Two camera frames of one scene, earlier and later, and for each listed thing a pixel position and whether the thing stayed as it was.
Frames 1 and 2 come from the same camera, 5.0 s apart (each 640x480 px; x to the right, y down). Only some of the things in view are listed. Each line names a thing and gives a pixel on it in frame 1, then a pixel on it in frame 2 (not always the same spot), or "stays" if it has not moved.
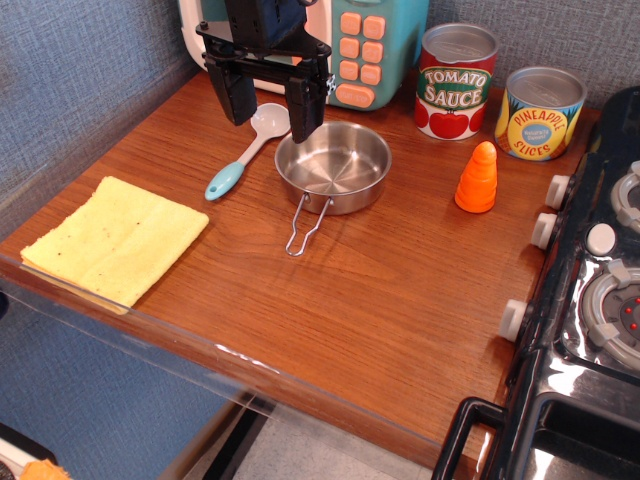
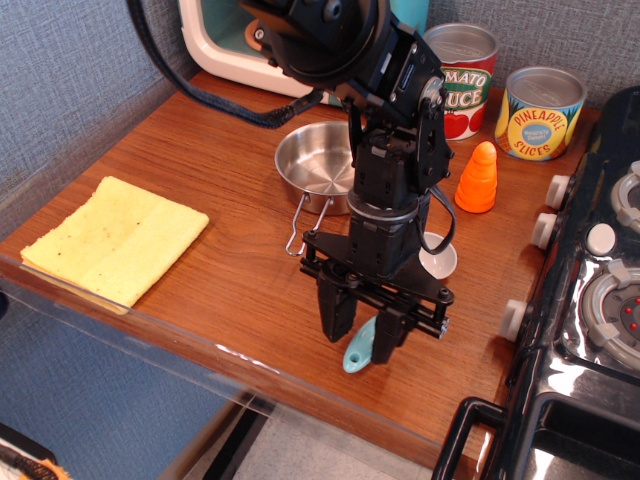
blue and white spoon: (267, 120) -> (360, 349)
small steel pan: (341, 169) stays
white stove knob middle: (543, 230) stays
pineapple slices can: (539, 113) stays
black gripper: (268, 37) -> (378, 264)
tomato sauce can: (454, 80) stays
